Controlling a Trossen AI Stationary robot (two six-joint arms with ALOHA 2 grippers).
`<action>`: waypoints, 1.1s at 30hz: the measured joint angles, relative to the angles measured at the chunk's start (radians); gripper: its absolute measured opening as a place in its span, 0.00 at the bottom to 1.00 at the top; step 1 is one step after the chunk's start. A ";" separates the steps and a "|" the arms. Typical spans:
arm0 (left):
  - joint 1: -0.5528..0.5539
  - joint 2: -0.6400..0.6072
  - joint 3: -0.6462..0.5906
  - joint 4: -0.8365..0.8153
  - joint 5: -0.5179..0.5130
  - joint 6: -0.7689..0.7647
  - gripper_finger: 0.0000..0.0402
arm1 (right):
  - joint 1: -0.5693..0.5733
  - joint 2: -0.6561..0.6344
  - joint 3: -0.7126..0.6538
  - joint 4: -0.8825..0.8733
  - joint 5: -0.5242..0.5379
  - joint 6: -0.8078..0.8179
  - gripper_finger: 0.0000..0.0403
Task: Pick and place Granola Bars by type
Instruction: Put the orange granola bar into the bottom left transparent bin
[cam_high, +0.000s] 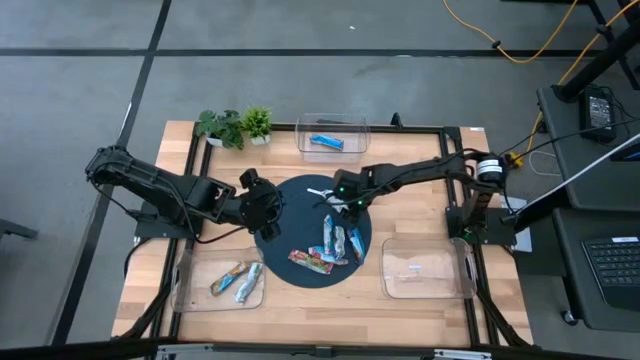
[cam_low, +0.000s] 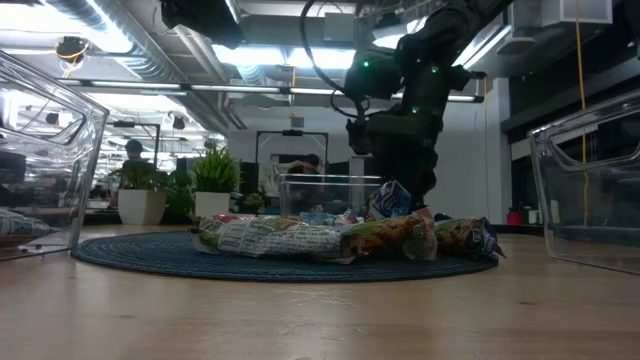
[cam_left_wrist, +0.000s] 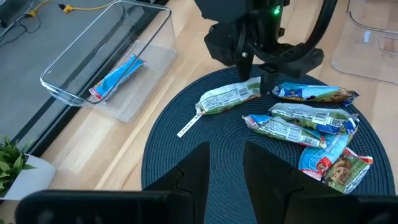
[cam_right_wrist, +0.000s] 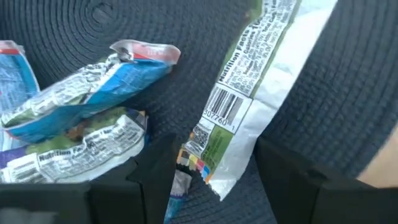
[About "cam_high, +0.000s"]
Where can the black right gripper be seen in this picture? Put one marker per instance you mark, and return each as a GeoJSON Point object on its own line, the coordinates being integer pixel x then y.
{"type": "Point", "coordinates": [350, 184]}

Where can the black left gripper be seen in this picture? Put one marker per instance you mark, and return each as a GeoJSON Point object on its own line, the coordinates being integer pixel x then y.
{"type": "Point", "coordinates": [257, 202]}

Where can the blue Chewy granola bar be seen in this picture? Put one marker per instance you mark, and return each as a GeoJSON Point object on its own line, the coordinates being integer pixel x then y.
{"type": "Point", "coordinates": [357, 246]}
{"type": "Point", "coordinates": [326, 142]}
{"type": "Point", "coordinates": [325, 256]}
{"type": "Point", "coordinates": [327, 233]}

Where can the silver green granola bar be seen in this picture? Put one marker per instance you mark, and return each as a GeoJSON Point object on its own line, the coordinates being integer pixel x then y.
{"type": "Point", "coordinates": [339, 241]}

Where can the snack packets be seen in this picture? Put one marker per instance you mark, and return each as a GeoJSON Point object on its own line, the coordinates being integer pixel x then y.
{"type": "Point", "coordinates": [307, 261]}

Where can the orange blue granola bar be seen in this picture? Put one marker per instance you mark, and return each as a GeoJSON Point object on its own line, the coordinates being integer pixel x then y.
{"type": "Point", "coordinates": [228, 278]}

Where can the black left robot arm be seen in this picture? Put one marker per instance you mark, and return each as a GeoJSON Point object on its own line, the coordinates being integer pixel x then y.
{"type": "Point", "coordinates": [150, 182]}

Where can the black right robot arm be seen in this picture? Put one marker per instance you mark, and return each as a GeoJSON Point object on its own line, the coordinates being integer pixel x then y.
{"type": "Point", "coordinates": [425, 170]}

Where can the round dark blue woven mat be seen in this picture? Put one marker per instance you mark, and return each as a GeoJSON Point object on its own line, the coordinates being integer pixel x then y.
{"type": "Point", "coordinates": [295, 225]}

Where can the white mat label strip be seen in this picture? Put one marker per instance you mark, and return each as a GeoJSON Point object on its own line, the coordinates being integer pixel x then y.
{"type": "Point", "coordinates": [316, 191]}

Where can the small clear plastic bin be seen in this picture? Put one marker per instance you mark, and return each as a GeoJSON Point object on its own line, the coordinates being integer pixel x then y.
{"type": "Point", "coordinates": [350, 125]}

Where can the black clamp stand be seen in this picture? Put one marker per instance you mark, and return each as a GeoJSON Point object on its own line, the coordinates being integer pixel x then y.
{"type": "Point", "coordinates": [396, 120]}

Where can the spiky grass plant white pot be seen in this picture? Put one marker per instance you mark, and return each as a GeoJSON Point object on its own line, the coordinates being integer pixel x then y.
{"type": "Point", "coordinates": [256, 122]}

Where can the broad-leaf plant in white pot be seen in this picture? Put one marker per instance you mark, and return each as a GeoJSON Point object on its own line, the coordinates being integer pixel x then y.
{"type": "Point", "coordinates": [222, 127]}

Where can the white table sticker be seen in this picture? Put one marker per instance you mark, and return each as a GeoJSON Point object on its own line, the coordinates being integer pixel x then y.
{"type": "Point", "coordinates": [477, 129]}

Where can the white flat box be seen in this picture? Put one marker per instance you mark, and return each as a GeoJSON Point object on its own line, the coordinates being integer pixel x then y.
{"type": "Point", "coordinates": [523, 241]}

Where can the black bar with white edge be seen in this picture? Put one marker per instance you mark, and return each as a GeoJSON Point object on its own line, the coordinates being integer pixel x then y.
{"type": "Point", "coordinates": [545, 204]}

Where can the black crossbar with silver brackets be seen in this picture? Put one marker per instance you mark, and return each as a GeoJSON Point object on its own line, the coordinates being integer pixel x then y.
{"type": "Point", "coordinates": [100, 350]}

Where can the dark grey side desk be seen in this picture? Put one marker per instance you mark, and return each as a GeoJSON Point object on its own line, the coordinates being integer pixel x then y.
{"type": "Point", "coordinates": [565, 150]}

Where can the desk caster wheel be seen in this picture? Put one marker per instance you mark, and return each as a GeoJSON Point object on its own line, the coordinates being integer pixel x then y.
{"type": "Point", "coordinates": [567, 316]}

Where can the dark grey stand foot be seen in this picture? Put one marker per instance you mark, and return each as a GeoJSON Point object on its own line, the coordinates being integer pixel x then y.
{"type": "Point", "coordinates": [17, 229]}

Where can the black power adapter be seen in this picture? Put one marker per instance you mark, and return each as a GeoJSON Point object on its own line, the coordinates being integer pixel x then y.
{"type": "Point", "coordinates": [597, 112]}

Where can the black keyboard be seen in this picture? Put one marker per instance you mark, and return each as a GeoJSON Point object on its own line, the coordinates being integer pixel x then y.
{"type": "Point", "coordinates": [617, 270]}

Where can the black stand leg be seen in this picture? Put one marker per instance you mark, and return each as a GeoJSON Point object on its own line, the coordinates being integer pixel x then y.
{"type": "Point", "coordinates": [600, 62]}

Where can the black aluminium table frame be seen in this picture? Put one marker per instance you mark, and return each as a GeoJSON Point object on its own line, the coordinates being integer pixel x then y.
{"type": "Point", "coordinates": [415, 129]}

